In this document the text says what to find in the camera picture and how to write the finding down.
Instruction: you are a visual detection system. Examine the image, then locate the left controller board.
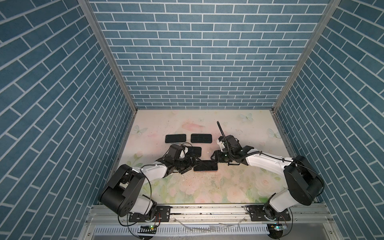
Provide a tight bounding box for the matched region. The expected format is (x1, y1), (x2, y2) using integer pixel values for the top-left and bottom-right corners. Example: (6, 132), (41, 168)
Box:
(138, 225), (158, 235)

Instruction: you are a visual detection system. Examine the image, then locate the right controller board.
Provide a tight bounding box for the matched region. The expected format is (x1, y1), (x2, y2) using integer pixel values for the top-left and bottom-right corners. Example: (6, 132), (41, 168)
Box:
(267, 224), (284, 240)

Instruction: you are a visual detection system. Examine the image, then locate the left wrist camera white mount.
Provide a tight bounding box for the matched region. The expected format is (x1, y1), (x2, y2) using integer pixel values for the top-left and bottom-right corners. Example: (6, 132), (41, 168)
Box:
(179, 149), (186, 159)

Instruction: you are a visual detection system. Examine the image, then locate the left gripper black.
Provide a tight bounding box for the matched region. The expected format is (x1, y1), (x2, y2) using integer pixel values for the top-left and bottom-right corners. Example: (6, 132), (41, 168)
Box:
(172, 153), (203, 174)

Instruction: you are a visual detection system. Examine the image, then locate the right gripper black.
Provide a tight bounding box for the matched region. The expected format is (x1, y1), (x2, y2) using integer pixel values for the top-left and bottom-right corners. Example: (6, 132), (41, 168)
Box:
(208, 149), (234, 163)

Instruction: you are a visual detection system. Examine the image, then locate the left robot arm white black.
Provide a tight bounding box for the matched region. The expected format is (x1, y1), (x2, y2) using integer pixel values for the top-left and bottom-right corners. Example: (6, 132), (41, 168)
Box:
(99, 144), (202, 221)

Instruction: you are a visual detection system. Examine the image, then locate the controller board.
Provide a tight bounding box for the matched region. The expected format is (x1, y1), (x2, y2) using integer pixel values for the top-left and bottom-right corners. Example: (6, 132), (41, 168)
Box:
(138, 225), (158, 235)
(267, 224), (284, 240)

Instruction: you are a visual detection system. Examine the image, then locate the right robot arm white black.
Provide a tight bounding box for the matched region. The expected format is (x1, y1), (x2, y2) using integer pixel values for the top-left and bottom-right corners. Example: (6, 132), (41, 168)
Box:
(211, 135), (325, 214)

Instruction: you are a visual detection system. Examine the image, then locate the blue phone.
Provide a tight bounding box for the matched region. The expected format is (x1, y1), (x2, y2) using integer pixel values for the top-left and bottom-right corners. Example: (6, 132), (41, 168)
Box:
(165, 134), (187, 144)

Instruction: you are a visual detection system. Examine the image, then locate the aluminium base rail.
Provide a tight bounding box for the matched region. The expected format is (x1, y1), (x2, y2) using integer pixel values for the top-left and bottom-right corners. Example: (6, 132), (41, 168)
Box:
(79, 203), (342, 240)

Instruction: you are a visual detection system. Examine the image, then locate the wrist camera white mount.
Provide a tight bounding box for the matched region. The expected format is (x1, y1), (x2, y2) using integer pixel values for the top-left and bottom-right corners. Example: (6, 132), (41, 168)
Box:
(179, 149), (186, 159)
(217, 137), (227, 152)

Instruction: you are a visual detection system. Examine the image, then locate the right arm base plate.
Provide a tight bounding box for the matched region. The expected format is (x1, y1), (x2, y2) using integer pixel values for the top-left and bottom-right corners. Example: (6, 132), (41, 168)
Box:
(244, 205), (291, 222)

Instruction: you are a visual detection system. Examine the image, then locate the black phone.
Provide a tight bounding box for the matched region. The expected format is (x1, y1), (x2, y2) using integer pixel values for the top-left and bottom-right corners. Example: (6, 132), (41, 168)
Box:
(191, 134), (213, 144)
(187, 147), (202, 158)
(193, 160), (218, 172)

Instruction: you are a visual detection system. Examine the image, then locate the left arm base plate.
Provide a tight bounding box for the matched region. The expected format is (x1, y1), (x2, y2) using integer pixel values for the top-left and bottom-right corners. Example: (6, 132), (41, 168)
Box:
(129, 206), (172, 223)

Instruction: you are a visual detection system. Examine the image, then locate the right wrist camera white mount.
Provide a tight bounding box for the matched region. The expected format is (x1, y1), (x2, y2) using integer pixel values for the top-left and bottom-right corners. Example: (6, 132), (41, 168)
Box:
(217, 137), (227, 152)

